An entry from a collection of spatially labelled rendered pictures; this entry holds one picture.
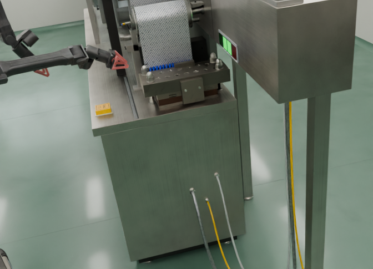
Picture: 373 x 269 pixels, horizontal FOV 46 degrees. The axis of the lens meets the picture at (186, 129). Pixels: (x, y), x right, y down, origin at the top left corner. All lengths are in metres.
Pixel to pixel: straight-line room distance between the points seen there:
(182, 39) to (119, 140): 0.57
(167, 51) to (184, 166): 0.55
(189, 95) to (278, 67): 0.71
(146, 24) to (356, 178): 1.72
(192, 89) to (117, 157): 0.46
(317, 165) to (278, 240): 0.96
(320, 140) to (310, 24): 0.46
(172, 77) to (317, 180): 0.77
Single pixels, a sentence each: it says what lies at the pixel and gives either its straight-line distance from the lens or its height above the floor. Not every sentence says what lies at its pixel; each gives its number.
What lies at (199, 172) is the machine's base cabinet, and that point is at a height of 0.55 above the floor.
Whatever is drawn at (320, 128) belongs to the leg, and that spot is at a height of 0.98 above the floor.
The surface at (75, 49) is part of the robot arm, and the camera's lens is 2.05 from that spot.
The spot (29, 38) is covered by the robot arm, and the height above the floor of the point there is 1.24.
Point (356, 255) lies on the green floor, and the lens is 2.54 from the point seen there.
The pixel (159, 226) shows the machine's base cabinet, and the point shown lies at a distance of 2.29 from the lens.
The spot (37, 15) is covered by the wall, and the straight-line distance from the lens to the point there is 7.79.
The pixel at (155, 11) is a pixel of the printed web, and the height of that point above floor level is 1.29.
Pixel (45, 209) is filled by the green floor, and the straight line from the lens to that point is 3.15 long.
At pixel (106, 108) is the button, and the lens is 2.07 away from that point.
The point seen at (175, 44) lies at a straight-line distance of 2.14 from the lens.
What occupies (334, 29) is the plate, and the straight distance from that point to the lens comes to 1.41.
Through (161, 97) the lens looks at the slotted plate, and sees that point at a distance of 2.01.
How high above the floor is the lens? 1.76
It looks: 28 degrees down
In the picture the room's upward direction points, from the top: 8 degrees counter-clockwise
